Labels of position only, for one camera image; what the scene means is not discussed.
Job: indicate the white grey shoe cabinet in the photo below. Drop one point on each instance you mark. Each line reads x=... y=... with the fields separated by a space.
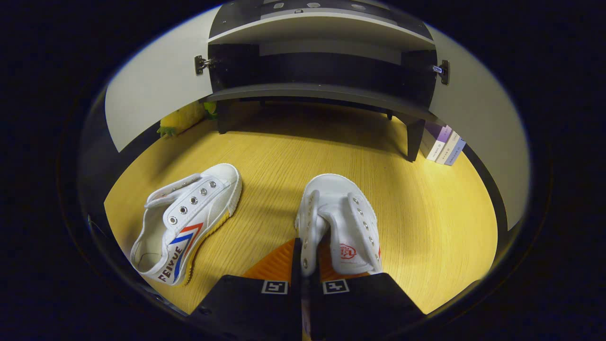
x=307 y=91

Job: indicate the white canvas shoe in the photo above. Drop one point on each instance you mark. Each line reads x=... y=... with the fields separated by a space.
x=341 y=213
x=199 y=208

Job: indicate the cream white book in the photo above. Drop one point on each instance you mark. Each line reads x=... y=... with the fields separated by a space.
x=449 y=149

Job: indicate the black backdrop cloth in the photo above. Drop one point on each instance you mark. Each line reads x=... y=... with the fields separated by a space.
x=485 y=184

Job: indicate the lilac blue book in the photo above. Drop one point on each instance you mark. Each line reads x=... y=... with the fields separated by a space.
x=457 y=154

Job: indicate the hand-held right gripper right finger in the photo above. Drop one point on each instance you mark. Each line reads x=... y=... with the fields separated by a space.
x=369 y=308

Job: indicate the yellow plush toy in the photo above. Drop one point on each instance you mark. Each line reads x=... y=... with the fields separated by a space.
x=187 y=116

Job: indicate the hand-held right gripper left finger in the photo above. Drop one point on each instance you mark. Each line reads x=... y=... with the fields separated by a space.
x=296 y=265

